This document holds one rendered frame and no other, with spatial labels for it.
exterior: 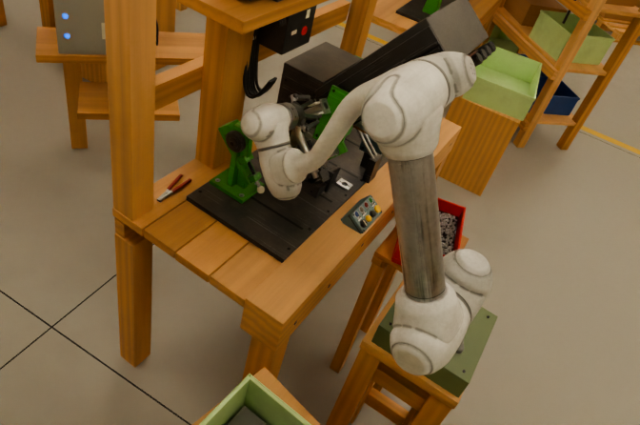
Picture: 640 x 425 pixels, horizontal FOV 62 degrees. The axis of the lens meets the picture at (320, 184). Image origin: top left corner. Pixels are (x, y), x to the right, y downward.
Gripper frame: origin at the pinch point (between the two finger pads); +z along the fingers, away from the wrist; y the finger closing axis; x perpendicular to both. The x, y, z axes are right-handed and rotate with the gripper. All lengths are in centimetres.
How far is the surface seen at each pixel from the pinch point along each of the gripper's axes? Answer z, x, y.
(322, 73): 14.2, 0.9, 12.2
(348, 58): 33.1, -2.5, 16.1
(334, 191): 9.1, 10.0, -30.5
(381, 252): 7, -1, -57
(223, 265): -43, 27, -37
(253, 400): -71, 7, -67
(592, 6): 257, -86, 12
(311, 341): 33, 64, -100
